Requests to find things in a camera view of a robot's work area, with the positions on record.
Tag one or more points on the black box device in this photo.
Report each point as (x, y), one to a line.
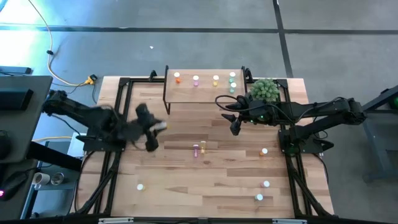
(15, 99)

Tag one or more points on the pink medicine bottle white cap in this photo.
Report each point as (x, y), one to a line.
(196, 152)
(266, 183)
(195, 77)

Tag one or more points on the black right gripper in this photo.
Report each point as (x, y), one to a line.
(255, 115)

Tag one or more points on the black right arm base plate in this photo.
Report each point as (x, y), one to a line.
(312, 147)

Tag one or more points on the black metal rig frame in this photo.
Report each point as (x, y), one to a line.
(123, 81)

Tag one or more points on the wooden shelf with black frame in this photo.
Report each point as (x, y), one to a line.
(186, 93)

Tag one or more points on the orange medicine bottle white cap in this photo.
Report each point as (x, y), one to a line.
(160, 126)
(177, 75)
(264, 151)

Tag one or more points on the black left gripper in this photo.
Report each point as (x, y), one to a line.
(144, 119)

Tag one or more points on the silver aluminium extrusion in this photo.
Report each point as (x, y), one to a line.
(115, 220)
(289, 221)

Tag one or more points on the green succulent in patterned pot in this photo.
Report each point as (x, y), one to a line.
(264, 90)

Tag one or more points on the white paper cup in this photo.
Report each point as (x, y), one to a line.
(41, 178)

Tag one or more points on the shiny metal cup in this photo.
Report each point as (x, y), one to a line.
(57, 178)

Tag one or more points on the black computer mouse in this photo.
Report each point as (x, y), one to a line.
(15, 182)

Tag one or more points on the dark metal cart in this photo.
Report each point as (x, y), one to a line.
(374, 143)

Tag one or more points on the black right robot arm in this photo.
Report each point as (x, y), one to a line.
(326, 109)

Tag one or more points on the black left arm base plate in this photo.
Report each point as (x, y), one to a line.
(102, 147)

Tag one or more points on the grey low desk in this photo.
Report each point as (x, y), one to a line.
(18, 208)

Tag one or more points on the yellow medicine bottle white cap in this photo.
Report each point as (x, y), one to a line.
(140, 187)
(203, 146)
(215, 77)

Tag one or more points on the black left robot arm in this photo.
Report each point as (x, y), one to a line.
(93, 116)

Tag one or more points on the black beam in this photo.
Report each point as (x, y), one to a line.
(56, 157)

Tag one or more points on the green ball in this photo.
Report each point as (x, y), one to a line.
(395, 102)

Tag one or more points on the dark grey flat device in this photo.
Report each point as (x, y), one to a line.
(15, 70)

